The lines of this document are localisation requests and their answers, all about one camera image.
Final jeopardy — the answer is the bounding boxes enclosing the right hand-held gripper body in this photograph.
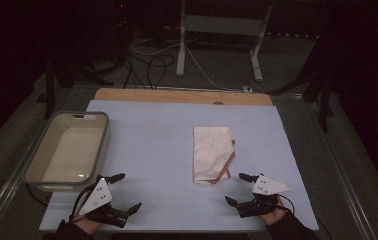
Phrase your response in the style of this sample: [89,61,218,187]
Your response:
[235,173,293,219]

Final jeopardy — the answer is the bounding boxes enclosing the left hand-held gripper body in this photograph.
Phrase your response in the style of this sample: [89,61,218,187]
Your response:
[76,177,131,229]

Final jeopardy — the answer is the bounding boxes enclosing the white cloth with brown straps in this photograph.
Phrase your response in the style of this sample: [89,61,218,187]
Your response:
[192,125,237,185]

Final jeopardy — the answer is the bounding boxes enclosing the person's right hand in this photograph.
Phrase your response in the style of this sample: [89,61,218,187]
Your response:
[260,195,287,227]

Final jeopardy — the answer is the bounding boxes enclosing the person's left hand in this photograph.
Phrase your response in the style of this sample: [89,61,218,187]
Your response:
[71,213,104,235]

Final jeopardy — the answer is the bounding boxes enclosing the light blue table mat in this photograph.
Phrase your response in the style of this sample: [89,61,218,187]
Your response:
[38,99,320,233]

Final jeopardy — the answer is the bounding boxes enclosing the grey-rimmed beige plastic bin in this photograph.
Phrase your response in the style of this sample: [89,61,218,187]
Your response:
[23,110,111,194]

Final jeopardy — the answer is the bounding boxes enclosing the wooden table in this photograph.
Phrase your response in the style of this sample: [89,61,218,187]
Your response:
[93,87,274,107]

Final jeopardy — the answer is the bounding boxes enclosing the black tripod stand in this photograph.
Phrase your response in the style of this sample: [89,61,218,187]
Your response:
[36,54,115,120]
[266,31,337,134]

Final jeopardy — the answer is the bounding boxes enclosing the white metal stand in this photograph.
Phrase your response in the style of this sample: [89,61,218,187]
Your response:
[175,0,274,83]

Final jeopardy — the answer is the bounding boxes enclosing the left hand-held gripper black cable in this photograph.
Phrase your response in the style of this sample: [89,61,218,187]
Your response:
[69,174,103,223]

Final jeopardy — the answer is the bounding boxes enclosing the hand-held gripper black cable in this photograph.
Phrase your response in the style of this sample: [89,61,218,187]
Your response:
[275,194,297,215]
[69,174,103,223]

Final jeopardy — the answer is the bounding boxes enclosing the right hand-held gripper black cable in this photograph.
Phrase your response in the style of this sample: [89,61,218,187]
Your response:
[275,194,297,215]

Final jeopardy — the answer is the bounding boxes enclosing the metal floor rail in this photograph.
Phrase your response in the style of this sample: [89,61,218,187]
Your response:
[305,98,376,240]
[0,109,56,239]

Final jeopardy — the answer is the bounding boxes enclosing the black floor cables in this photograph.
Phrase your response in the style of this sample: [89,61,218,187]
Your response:
[122,52,177,91]

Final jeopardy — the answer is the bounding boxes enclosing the white floor cable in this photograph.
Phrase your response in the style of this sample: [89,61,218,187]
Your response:
[129,39,245,93]

